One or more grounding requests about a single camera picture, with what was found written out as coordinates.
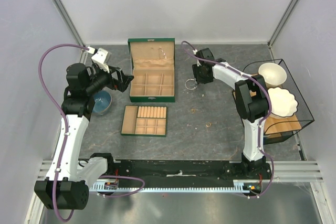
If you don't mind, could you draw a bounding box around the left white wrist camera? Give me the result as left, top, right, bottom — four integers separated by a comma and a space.
91, 48, 111, 73

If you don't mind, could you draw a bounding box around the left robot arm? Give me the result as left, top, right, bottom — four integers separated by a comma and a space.
34, 63, 134, 210

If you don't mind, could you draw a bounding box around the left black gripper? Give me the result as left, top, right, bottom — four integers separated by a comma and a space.
85, 63, 133, 95

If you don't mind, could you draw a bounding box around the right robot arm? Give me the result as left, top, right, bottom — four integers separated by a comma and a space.
192, 48, 271, 179

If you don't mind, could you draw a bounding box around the black wire shelf rack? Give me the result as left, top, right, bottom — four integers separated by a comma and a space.
243, 59, 314, 145

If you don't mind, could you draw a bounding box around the silver bangle bracelet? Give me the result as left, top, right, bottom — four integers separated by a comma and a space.
184, 78, 198, 90

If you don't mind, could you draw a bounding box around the cream round bowl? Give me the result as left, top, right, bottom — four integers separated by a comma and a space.
258, 62, 287, 88

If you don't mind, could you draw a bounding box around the white scalloped bowl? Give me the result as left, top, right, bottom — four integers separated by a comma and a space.
268, 87, 298, 119

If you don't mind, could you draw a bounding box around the green jewelry box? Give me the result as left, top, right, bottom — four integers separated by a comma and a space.
128, 38, 175, 103

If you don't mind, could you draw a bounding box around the blue ceramic bowl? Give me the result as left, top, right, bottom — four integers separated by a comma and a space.
92, 90, 112, 115

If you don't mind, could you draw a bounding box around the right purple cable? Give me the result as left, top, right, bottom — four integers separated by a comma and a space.
181, 40, 275, 200

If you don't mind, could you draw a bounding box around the purple cable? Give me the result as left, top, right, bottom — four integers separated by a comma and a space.
181, 40, 275, 200
38, 43, 96, 221

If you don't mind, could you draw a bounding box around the slotted cable duct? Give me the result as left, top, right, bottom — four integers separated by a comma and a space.
89, 179, 262, 195

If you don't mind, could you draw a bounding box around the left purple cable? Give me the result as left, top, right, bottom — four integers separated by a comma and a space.
38, 43, 96, 221

